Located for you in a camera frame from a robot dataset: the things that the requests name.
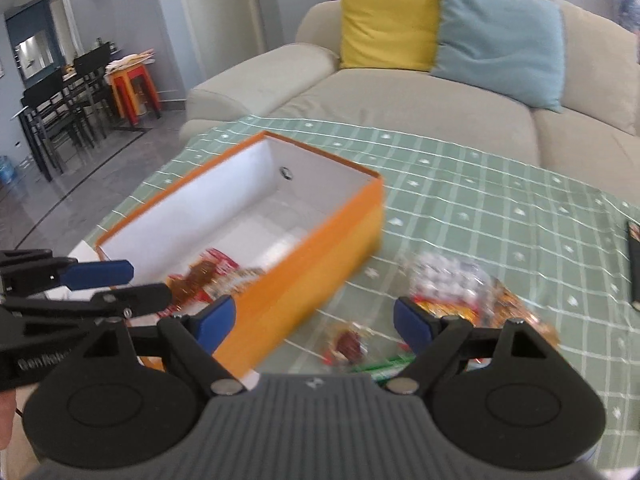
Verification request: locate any yellow cushion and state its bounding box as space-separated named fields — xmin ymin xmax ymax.
xmin=334 ymin=0 xmax=442 ymax=72

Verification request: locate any beige sofa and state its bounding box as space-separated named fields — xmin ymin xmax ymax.
xmin=179 ymin=0 xmax=640 ymax=206

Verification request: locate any black dining chair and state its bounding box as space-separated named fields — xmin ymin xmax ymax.
xmin=21 ymin=67 xmax=96 ymax=182
xmin=72 ymin=45 xmax=119 ymax=126

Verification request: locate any red and orange stool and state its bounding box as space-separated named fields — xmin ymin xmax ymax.
xmin=107 ymin=62 xmax=163 ymax=127

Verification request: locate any red packet of brown snack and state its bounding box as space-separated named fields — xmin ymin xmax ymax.
xmin=165 ymin=247 xmax=266 ymax=307

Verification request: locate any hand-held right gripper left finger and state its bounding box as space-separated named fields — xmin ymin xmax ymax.
xmin=55 ymin=296 xmax=246 ymax=397

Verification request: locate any tan paper pile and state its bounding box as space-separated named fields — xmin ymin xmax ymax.
xmin=105 ymin=49 xmax=156 ymax=73

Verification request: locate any white door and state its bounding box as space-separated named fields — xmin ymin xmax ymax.
xmin=175 ymin=0 xmax=266 ymax=92

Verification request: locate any red packet of white candies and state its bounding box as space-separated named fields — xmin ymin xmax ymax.
xmin=407 ymin=250 xmax=501 ymax=311

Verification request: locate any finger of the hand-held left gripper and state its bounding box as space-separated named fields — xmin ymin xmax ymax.
xmin=0 ymin=249 xmax=135 ymax=296
xmin=0 ymin=284 xmax=173 ymax=323

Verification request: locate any black tablet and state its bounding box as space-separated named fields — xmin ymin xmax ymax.
xmin=626 ymin=220 xmax=640 ymax=311

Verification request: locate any green snack packet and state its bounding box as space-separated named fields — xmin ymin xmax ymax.
xmin=350 ymin=352 xmax=416 ymax=376

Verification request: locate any beige cushion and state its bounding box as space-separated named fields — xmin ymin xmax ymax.
xmin=540 ymin=0 xmax=640 ymax=136

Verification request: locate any blue patterned cushion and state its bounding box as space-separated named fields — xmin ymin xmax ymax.
xmin=612 ymin=0 xmax=640 ymax=36

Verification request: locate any clear packet of fried peanuts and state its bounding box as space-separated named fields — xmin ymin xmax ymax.
xmin=425 ymin=285 xmax=558 ymax=356

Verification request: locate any person's left forearm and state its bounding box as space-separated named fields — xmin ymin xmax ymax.
xmin=0 ymin=392 xmax=41 ymax=480

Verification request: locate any clear packet with brown pastry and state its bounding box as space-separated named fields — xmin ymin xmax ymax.
xmin=320 ymin=322 xmax=381 ymax=366

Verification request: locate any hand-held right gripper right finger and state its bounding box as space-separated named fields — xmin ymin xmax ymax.
xmin=387 ymin=297 xmax=571 ymax=397

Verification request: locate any light blue cushion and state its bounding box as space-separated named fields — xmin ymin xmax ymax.
xmin=430 ymin=0 xmax=566 ymax=113

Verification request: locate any green checked tablecloth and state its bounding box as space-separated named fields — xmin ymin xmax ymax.
xmin=82 ymin=115 xmax=640 ymax=471

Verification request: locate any orange cardboard box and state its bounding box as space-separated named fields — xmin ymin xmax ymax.
xmin=95 ymin=130 xmax=386 ymax=378

